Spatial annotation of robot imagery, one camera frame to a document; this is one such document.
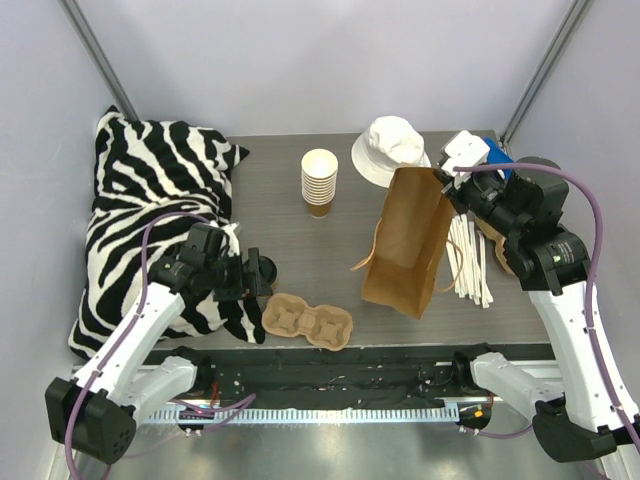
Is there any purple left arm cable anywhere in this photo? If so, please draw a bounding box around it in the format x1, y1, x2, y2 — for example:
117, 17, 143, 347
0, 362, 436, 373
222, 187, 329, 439
64, 212, 257, 480

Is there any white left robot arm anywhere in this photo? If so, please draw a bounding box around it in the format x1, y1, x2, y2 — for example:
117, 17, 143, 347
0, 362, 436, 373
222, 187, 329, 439
45, 223, 277, 465

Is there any white wrapped straws bundle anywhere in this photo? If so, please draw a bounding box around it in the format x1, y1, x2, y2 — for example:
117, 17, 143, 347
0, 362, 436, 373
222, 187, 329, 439
445, 214, 494, 309

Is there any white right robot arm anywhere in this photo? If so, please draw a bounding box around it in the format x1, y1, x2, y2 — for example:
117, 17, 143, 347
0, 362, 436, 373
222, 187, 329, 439
436, 157, 639, 463

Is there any zebra print pillow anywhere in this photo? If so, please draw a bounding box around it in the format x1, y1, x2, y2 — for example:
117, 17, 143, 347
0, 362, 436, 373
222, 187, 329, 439
68, 106, 250, 360

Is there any brown paper bag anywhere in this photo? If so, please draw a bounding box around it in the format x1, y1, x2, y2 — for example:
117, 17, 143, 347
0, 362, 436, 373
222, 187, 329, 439
354, 166, 454, 319

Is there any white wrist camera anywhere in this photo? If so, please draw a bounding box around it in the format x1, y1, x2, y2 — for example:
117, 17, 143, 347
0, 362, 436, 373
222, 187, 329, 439
438, 130, 490, 185
220, 222, 242, 257

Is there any white slotted cable duct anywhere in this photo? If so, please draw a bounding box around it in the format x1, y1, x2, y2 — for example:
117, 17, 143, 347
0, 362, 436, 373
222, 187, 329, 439
145, 403, 459, 426

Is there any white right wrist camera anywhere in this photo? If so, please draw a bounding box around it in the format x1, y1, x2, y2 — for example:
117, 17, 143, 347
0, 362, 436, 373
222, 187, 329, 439
438, 130, 490, 185

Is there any blue folded cloth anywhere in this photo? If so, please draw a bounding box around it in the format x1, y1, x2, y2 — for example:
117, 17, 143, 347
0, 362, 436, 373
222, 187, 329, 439
483, 138, 514, 182

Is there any stack of paper cups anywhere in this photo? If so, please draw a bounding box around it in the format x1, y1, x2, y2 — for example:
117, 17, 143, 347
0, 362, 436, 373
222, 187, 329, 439
301, 148, 339, 218

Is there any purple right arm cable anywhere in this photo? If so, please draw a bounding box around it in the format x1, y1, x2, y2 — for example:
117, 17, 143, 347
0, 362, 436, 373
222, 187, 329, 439
452, 164, 640, 480

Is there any black plastic cup lid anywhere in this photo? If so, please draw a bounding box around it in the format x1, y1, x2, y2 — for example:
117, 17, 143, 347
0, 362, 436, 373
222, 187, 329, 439
258, 256, 278, 290

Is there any stack of cardboard cup carriers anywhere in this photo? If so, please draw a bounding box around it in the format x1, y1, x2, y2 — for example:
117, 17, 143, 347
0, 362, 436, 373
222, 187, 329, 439
475, 217, 514, 276

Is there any white bucket hat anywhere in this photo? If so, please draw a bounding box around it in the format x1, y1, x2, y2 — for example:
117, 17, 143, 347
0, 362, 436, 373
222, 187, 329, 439
351, 116, 431, 188

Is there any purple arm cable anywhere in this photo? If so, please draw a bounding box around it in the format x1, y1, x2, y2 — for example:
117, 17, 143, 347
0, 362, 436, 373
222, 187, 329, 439
64, 212, 257, 480
452, 164, 640, 480

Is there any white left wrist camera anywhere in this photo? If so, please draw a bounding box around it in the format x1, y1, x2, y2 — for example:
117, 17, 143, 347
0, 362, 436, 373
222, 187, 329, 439
220, 222, 242, 257

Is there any brown cardboard cup carrier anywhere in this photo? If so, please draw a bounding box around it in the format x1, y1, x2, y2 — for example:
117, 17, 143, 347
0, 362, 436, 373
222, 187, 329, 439
262, 293, 354, 351

